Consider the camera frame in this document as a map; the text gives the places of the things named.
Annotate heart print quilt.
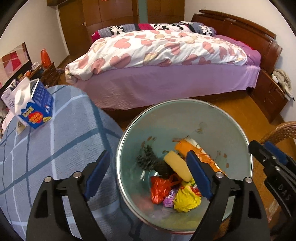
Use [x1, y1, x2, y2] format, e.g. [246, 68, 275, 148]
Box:
[65, 30, 249, 85]

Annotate black foam net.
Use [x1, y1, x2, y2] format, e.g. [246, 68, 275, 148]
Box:
[136, 145, 174, 179]

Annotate red plastic bag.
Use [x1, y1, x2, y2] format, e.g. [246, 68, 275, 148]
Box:
[150, 174, 183, 205]

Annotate wooden television stand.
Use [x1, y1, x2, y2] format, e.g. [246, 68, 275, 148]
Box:
[23, 61, 62, 90]

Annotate purple foil wrapper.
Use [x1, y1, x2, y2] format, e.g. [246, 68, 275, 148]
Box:
[163, 188, 179, 208]

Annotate yellow plastic bag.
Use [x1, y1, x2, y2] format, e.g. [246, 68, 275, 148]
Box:
[173, 184, 202, 213]

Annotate wicker chair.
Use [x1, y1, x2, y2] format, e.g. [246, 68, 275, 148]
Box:
[251, 122, 296, 232]

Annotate wooden door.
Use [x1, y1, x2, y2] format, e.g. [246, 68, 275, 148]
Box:
[58, 2, 89, 56]

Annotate orange plastic bag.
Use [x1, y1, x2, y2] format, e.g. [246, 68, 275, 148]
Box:
[40, 48, 52, 66]

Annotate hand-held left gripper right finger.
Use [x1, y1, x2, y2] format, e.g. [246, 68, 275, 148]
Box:
[186, 151, 271, 241]

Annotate beige cloth pile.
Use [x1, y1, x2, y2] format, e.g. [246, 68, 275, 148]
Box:
[272, 68, 295, 100]

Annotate orange snack packet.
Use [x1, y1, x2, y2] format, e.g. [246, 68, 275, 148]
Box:
[173, 137, 226, 176]

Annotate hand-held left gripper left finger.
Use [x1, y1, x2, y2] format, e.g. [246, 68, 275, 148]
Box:
[25, 149, 111, 241]

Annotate wooden bed frame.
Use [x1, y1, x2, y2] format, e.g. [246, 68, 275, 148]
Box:
[88, 9, 284, 123]

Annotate green yellow snack packet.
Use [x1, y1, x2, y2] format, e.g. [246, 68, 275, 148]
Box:
[16, 120, 27, 134]

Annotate wooden wardrobe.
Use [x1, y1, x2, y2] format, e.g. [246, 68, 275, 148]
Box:
[46, 0, 185, 56]

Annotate purple bed sheet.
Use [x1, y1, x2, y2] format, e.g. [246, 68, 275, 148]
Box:
[74, 35, 262, 110]

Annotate television with red cloth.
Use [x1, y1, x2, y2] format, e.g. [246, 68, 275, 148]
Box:
[0, 42, 29, 87]

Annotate light blue trash bin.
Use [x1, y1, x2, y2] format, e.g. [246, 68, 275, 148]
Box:
[116, 99, 253, 234]

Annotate wooden nightstand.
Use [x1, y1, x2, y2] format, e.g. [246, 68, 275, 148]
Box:
[250, 70, 289, 124]

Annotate blue and white milk carton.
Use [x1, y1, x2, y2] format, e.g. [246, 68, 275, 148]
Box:
[14, 77, 54, 129]

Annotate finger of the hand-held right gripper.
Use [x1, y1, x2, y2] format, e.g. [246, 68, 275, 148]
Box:
[264, 141, 289, 165]
[248, 140, 270, 168]

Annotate yellow sponge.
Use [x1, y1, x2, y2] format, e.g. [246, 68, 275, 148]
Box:
[164, 151, 193, 181]

